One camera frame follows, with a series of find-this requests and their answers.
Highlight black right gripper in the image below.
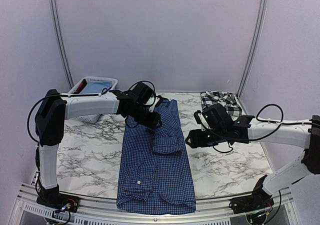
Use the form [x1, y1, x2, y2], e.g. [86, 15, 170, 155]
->
[185, 127, 227, 149]

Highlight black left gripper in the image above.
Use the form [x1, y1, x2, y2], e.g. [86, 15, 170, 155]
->
[131, 102, 163, 130]

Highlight blue checked shirt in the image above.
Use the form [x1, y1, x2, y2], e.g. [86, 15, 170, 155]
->
[116, 99, 196, 215]

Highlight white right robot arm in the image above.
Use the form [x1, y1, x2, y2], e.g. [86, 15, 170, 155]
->
[185, 115, 320, 209]

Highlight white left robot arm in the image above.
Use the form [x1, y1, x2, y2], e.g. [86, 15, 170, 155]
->
[35, 85, 162, 208]

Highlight black white plaid shirt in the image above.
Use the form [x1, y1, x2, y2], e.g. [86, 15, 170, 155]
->
[200, 91, 243, 117]

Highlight light blue folded shirt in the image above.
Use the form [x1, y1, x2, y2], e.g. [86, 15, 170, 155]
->
[80, 80, 112, 94]

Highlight red black folded garment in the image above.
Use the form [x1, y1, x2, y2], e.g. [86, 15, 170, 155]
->
[73, 79, 88, 94]

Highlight white plastic basket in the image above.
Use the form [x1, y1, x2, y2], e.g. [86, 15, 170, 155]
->
[68, 76, 118, 124]

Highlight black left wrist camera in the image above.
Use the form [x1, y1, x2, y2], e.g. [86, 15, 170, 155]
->
[127, 81, 156, 106]

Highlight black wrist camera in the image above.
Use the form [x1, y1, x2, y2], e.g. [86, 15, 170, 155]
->
[193, 103, 234, 131]
[127, 81, 156, 106]

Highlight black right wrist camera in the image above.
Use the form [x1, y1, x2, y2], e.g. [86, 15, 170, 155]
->
[193, 103, 234, 131]

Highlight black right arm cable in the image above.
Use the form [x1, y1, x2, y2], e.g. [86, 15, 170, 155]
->
[254, 103, 285, 123]

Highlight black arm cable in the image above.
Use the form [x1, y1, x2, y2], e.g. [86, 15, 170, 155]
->
[254, 103, 285, 123]
[26, 79, 157, 143]

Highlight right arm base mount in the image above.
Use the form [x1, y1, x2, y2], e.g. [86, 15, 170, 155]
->
[229, 195, 274, 214]

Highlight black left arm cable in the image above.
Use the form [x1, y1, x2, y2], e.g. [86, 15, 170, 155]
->
[26, 79, 157, 143]

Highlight aluminium front rail frame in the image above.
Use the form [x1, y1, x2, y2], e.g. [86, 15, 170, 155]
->
[9, 182, 301, 225]

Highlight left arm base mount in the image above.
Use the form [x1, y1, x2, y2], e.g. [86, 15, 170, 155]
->
[36, 193, 80, 213]

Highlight left aluminium wall post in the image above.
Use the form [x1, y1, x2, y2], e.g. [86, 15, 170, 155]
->
[49, 0, 74, 89]

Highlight aluminium wall post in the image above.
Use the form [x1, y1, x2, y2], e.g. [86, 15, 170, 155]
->
[49, 0, 74, 89]
[236, 0, 268, 98]

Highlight right aluminium wall post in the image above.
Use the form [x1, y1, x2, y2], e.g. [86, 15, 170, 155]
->
[236, 0, 268, 98]

